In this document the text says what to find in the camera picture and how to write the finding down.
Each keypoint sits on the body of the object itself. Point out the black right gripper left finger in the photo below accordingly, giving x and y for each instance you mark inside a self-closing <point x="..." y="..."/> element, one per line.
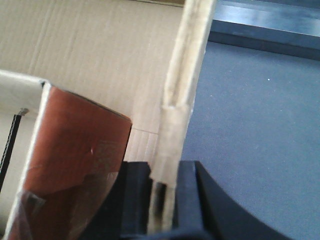
<point x="124" y="213"/>

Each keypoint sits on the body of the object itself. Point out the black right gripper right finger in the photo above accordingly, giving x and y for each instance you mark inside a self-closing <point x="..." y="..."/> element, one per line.
<point x="204" y="211"/>

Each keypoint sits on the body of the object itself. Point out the white red printed box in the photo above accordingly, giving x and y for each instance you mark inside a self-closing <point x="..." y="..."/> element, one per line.
<point x="61" y="155"/>

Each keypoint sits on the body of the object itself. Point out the large brown cardboard box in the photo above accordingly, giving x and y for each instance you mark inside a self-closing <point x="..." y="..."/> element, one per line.
<point x="139" y="58"/>

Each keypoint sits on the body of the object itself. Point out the dark shelf ledge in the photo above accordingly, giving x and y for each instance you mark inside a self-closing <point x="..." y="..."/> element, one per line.
<point x="288" y="27"/>

